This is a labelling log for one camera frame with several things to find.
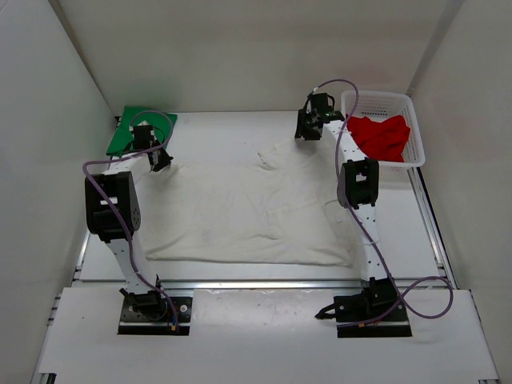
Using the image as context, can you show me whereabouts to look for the green t shirt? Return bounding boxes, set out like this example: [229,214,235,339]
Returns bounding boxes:
[106,106,178,157]

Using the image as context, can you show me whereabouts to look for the white t shirt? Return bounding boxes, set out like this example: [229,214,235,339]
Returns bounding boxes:
[136,140,356,266]

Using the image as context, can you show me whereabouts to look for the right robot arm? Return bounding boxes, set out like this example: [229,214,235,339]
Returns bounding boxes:
[295,92,398,323]

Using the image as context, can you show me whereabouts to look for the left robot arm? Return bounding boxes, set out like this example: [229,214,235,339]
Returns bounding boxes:
[82,122,177,323]

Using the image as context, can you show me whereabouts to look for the white plastic basket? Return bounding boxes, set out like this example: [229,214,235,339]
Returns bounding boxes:
[341,90,425,170]

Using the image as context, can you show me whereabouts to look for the red t shirt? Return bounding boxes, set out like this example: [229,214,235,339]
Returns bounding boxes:
[347,115,410,162]

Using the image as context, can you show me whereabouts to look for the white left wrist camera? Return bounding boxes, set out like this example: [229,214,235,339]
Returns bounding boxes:
[128,120,150,133]

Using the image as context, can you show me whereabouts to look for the aluminium table rail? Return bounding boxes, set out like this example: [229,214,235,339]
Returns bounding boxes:
[162,279,361,290]

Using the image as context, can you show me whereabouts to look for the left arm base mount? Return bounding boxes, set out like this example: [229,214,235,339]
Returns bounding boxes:
[118,288,193,336]

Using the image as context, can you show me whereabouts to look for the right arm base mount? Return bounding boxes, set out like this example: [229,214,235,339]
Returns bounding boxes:
[315,278,412,338]

